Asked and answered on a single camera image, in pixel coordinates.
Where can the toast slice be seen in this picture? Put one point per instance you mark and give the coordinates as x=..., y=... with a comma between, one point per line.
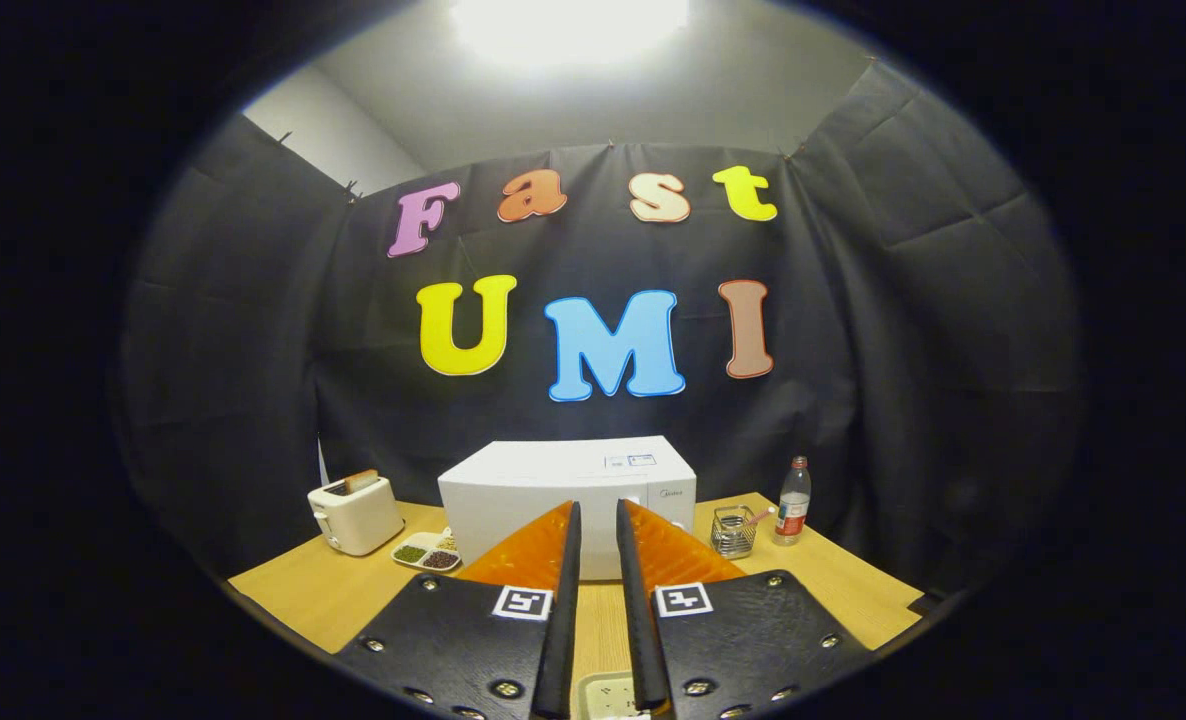
x=361, y=481

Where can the white microwave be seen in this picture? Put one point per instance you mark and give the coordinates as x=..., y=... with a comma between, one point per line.
x=553, y=460

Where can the plastic bottle with red label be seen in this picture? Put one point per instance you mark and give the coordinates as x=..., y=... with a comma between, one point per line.
x=793, y=515

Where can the divided dish of beans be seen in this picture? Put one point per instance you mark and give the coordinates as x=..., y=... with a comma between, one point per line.
x=423, y=553

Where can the black backdrop cloth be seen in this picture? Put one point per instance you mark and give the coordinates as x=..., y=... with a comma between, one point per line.
x=253, y=400

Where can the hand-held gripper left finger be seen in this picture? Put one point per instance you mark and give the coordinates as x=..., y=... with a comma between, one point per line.
x=563, y=640

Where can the white toaster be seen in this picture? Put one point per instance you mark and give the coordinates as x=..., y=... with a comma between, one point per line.
x=358, y=520

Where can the red checkered straw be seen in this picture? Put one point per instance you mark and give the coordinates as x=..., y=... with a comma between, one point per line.
x=758, y=517

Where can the white microwave door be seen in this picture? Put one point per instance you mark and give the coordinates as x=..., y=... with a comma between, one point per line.
x=498, y=520

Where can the pale green tray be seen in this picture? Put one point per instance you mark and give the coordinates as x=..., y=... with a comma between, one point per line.
x=603, y=695

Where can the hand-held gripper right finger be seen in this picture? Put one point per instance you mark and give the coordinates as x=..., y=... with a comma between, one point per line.
x=638, y=640

